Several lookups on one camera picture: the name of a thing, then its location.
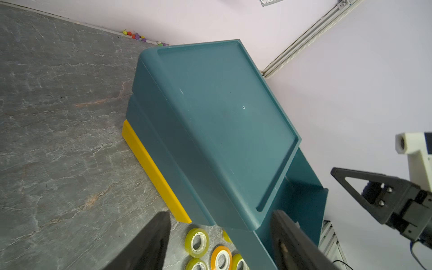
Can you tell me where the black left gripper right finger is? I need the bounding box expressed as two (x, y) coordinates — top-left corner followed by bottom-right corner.
(271, 210), (337, 270)

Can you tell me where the yellow cabinet side panel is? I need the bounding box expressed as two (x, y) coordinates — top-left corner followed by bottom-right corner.
(121, 120), (192, 224)

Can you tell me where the yellow-green tape roll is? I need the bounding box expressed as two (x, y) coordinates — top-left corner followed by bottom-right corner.
(184, 228), (209, 258)
(185, 258), (208, 270)
(231, 254), (250, 270)

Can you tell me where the teal drawer cabinet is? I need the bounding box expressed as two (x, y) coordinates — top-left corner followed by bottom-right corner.
(126, 39), (328, 270)

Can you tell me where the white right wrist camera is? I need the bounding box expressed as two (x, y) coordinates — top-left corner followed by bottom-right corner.
(395, 132), (432, 192)

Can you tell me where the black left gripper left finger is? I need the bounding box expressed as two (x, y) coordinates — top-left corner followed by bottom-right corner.
(104, 211), (171, 270)

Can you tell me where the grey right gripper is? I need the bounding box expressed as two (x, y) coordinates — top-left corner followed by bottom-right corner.
(331, 167), (432, 249)

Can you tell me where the green toy shovel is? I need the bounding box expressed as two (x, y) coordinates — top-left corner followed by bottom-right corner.
(222, 230), (232, 243)

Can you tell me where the orange tape roll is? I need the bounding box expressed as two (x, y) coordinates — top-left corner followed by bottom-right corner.
(210, 245), (232, 270)

